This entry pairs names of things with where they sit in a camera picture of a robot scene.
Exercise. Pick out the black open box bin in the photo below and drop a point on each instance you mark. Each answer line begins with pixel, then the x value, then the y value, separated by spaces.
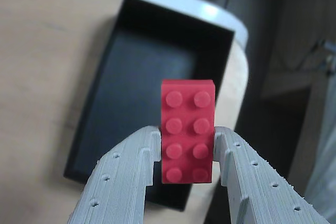
pixel 136 77

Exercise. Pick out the red lego brick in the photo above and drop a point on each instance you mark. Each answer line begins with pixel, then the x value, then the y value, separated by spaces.
pixel 187 113

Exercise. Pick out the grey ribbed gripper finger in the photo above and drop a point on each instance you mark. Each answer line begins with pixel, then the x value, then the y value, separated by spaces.
pixel 118 182
pixel 260 190

